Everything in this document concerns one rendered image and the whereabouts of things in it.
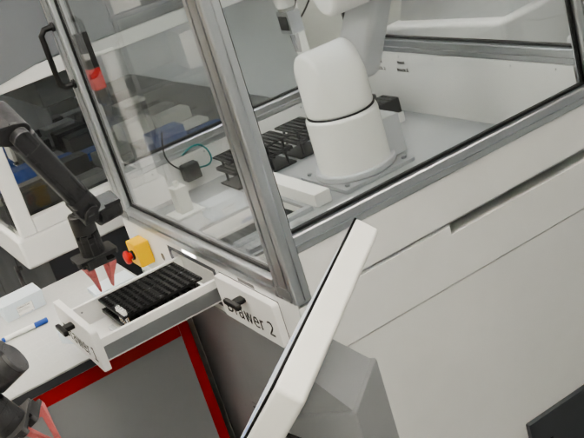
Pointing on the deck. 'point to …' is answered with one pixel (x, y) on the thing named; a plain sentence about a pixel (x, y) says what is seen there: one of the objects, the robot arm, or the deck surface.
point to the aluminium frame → (235, 87)
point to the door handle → (52, 58)
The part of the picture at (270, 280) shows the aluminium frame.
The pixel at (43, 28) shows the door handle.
